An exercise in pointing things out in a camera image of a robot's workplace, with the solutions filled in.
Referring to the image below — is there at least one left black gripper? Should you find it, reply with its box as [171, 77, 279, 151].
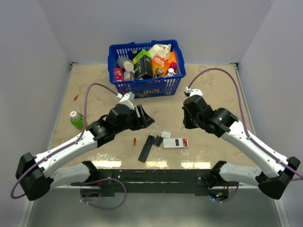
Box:
[115, 104, 154, 134]

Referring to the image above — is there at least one white battery cover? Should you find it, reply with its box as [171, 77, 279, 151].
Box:
[161, 131, 171, 139]

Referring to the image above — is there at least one black battery cover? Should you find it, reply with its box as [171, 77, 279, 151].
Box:
[153, 136, 163, 147]

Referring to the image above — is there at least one black remote control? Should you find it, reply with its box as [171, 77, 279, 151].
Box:
[138, 135, 155, 163]

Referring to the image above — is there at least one white red remote control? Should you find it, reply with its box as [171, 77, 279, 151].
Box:
[162, 138, 189, 149]

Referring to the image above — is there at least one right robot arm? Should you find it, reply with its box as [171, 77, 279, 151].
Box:
[182, 95, 301, 200]

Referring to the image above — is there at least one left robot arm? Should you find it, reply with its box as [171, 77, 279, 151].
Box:
[15, 104, 155, 201]

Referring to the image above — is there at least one white pump bottle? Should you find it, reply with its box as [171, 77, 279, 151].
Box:
[167, 68, 176, 77]

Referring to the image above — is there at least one orange label bottle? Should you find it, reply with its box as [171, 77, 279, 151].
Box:
[123, 71, 134, 81]

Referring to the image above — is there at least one blue plastic basket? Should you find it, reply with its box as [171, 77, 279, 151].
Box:
[107, 39, 186, 98]

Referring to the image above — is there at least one pink packet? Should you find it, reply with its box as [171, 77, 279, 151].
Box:
[113, 68, 124, 82]

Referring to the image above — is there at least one orange Gillette razor box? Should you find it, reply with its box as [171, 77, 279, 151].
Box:
[152, 55, 170, 78]

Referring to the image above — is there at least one black green carton box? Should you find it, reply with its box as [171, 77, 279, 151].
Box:
[133, 49, 153, 80]

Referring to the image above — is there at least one grey white bottle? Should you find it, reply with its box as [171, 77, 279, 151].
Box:
[116, 57, 135, 73]

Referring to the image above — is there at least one crumpled white paper bag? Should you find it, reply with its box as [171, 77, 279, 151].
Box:
[148, 44, 171, 60]

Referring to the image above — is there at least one green orange drink bottle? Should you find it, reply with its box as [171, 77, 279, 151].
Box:
[70, 111, 89, 131]

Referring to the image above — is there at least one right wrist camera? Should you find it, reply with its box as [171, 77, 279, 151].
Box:
[184, 87, 203, 97]

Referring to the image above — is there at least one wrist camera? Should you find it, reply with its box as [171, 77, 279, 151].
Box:
[184, 87, 203, 97]
[116, 92, 135, 110]

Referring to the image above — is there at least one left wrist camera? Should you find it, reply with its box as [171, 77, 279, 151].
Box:
[116, 92, 135, 110]

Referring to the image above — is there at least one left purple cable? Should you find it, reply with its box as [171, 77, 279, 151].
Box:
[10, 83, 119, 199]

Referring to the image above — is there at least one purple cable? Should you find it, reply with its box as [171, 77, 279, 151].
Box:
[10, 83, 119, 199]
[187, 68, 303, 179]

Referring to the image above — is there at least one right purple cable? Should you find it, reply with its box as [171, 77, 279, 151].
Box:
[187, 68, 303, 179]

